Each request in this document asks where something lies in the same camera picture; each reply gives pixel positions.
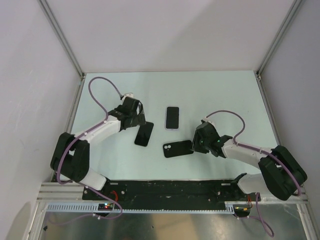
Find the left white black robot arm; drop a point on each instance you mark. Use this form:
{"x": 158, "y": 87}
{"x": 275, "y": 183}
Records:
{"x": 71, "y": 157}

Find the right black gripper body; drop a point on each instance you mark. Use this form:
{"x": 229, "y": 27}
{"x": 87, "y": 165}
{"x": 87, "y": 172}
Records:
{"x": 200, "y": 145}

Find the black phone case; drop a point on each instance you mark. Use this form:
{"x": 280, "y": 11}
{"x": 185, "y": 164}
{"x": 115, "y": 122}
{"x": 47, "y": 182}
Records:
{"x": 177, "y": 149}

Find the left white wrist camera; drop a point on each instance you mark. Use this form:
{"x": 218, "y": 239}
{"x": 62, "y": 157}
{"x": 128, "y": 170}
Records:
{"x": 131, "y": 95}

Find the aluminium frame post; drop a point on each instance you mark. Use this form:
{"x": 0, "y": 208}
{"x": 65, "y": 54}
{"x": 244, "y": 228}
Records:
{"x": 280, "y": 34}
{"x": 49, "y": 14}

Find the controller board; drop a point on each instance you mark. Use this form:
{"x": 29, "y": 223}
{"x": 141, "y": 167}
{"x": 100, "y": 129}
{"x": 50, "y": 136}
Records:
{"x": 105, "y": 206}
{"x": 241, "y": 211}

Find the left aluminium frame post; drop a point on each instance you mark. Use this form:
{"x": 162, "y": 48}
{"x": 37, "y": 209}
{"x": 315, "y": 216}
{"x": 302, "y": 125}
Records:
{"x": 49, "y": 14}

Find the lilac silicone phone case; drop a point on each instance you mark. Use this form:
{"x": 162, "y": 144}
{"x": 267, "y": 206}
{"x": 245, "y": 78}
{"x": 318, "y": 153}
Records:
{"x": 172, "y": 129}

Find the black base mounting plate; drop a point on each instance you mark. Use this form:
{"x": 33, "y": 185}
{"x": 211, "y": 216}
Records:
{"x": 175, "y": 195}

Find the grey slotted cable duct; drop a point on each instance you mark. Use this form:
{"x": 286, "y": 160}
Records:
{"x": 70, "y": 207}

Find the left controller board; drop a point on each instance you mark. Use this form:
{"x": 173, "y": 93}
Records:
{"x": 105, "y": 206}

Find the right controller board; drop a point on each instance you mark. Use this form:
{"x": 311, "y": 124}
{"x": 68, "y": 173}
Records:
{"x": 241, "y": 211}

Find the right aluminium frame post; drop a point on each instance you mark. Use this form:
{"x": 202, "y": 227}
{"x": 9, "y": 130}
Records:
{"x": 280, "y": 34}

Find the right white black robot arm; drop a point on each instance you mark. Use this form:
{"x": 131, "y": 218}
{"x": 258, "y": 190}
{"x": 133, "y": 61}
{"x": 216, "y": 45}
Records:
{"x": 280, "y": 173}

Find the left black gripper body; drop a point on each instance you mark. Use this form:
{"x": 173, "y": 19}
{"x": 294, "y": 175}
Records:
{"x": 137, "y": 120}

